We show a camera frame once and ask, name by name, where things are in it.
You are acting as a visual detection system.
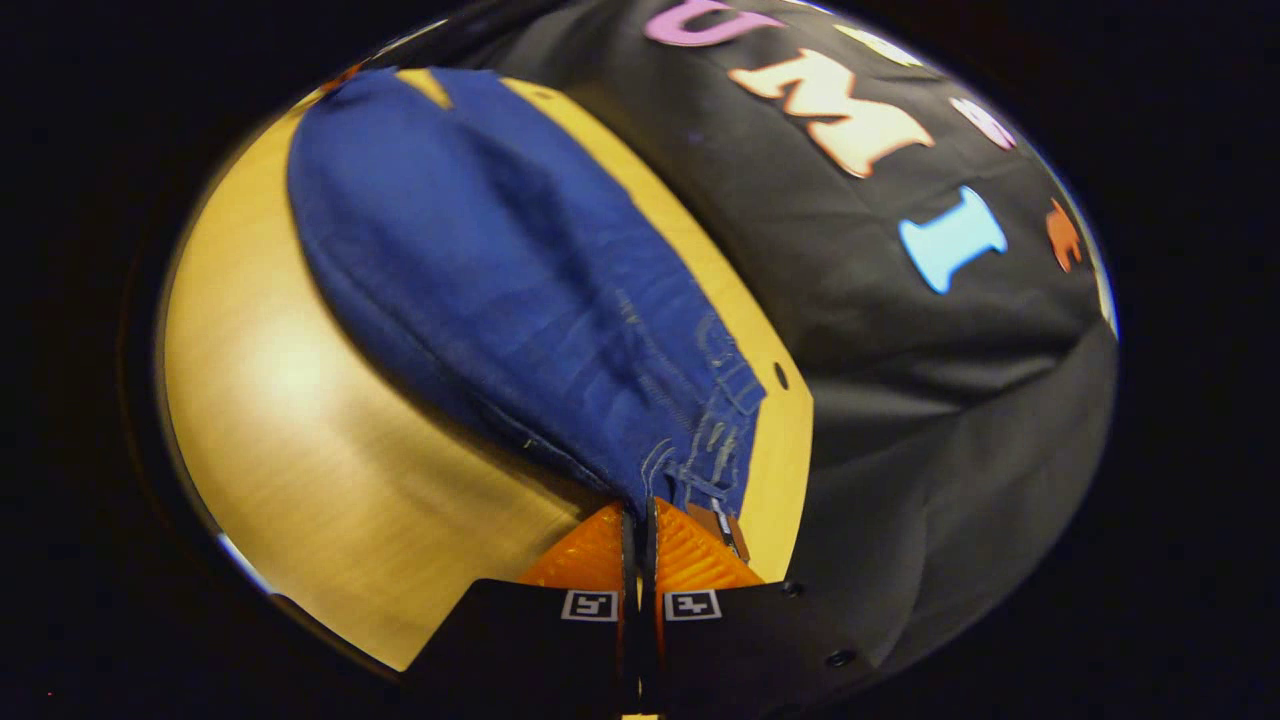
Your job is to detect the blue denim jeans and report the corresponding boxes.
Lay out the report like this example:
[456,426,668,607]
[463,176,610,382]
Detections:
[287,65,769,561]

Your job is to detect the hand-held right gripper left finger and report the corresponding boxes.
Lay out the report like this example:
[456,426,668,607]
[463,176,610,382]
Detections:
[400,500,642,713]

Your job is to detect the black backdrop cloth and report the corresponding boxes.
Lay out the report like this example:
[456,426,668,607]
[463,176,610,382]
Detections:
[400,0,1121,691]

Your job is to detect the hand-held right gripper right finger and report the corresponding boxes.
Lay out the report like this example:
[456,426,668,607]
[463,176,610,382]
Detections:
[644,496,883,709]

